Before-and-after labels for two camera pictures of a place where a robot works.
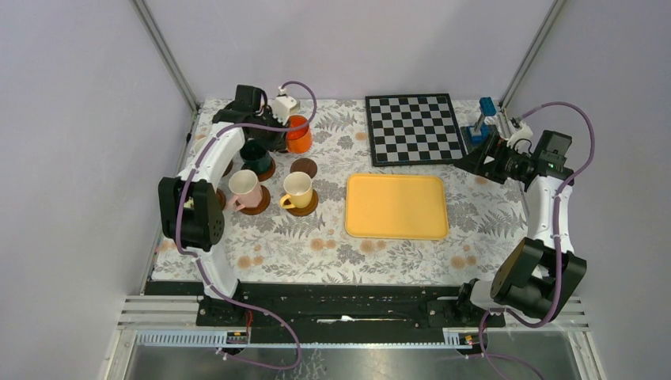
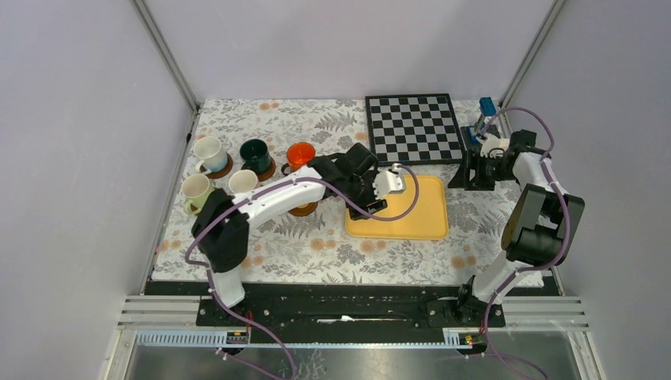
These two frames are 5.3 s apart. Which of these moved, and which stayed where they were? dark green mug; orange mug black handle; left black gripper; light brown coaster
Moved: left black gripper; orange mug black handle
Stayed: dark green mug; light brown coaster
